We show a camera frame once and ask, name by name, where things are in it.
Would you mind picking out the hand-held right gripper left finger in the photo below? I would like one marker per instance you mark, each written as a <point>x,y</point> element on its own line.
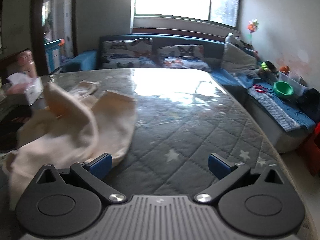
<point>101,166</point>

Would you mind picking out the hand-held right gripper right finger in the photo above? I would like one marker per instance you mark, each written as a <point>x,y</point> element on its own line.
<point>217,166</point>

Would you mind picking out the cream knit sweater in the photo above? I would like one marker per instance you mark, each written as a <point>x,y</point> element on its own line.
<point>75,130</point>

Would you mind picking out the blue striped blanket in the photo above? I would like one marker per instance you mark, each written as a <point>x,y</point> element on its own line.
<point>275,110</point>

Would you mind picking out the red scissors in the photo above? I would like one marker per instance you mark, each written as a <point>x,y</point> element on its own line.
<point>260,88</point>

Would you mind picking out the red toy box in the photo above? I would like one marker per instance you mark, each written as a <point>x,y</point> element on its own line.
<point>312,147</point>

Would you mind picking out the white tissue box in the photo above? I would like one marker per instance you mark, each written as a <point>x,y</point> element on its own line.
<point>33,91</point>

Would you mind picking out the green bowl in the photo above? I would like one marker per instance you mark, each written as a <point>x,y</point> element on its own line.
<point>282,88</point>

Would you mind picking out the blue sofa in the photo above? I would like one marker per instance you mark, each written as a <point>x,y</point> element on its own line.
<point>82,60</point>

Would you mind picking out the green toy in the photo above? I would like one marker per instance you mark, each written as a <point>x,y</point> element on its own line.
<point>264,66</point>

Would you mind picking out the grey cushion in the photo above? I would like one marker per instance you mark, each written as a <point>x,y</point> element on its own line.
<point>237,57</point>

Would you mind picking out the dark bag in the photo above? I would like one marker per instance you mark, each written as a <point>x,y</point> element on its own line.
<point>311,105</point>

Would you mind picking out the pink packet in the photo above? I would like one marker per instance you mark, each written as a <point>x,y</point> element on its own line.
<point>15,89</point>

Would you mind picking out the clear plastic container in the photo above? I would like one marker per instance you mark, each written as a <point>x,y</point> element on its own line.
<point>298,82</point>

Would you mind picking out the orange toy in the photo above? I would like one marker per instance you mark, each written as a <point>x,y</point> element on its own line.
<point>285,69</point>

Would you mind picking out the blue cabinet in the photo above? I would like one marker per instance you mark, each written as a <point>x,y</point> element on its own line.
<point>52,55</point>

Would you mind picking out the pink bottle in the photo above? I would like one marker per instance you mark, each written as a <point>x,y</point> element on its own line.
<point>27,62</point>

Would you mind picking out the white plush toy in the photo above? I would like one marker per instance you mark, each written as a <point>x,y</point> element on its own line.
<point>231,39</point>

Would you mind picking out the colourful pinwheel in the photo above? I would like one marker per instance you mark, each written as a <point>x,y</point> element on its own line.
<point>253,27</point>

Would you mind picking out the dark wooden door frame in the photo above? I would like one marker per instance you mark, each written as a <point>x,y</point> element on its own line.
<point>37,30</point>

